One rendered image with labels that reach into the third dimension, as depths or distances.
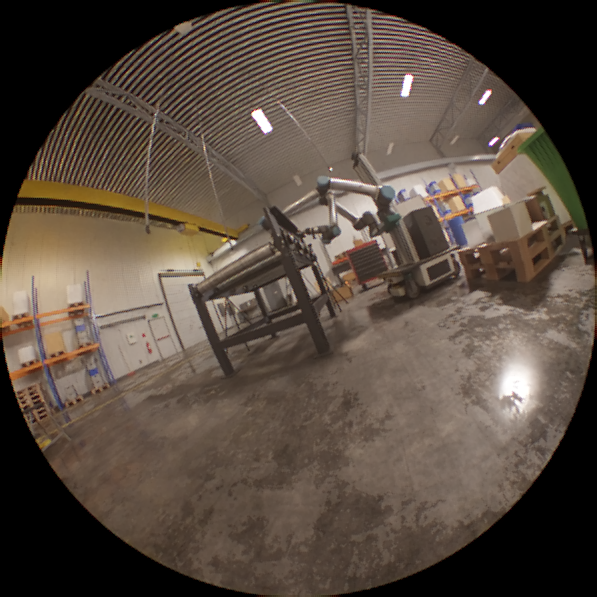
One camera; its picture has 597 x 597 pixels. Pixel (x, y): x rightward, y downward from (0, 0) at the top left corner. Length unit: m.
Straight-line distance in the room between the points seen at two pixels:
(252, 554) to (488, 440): 0.58
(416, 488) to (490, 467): 0.17
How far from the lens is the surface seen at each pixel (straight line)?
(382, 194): 1.75
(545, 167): 1.86
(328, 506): 0.52
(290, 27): 8.52
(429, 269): 1.92
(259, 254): 1.33
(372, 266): 3.89
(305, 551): 0.50
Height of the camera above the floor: 0.47
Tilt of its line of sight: 1 degrees down
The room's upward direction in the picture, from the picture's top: 22 degrees counter-clockwise
